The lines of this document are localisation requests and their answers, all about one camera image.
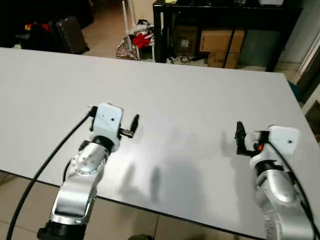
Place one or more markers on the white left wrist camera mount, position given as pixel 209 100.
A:
pixel 107 122

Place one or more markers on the white glass door cabinet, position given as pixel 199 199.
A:
pixel 312 107

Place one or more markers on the black console table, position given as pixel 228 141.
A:
pixel 225 15

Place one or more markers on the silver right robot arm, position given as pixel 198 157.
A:
pixel 277 200

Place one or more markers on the black sofa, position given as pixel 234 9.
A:
pixel 30 20

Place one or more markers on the teal object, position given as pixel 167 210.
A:
pixel 295 91

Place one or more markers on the dark grey suitcase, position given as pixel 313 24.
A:
pixel 72 35

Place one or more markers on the large light cardboard box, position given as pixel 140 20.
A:
pixel 220 40

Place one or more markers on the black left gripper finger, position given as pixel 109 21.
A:
pixel 135 122

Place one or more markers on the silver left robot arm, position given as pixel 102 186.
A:
pixel 80 185

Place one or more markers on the small light cardboard box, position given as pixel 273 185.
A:
pixel 222 60

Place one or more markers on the white pole stand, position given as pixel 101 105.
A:
pixel 128 20

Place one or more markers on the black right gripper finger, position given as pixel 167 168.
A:
pixel 240 131

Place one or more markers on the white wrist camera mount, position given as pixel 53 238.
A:
pixel 282 140
pixel 107 122

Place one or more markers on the dark brown cardboard box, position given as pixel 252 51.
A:
pixel 185 40

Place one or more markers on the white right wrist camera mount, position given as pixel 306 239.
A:
pixel 282 140

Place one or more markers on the patterned shopping bag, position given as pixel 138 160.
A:
pixel 127 50

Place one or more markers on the black robot foot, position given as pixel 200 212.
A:
pixel 141 237

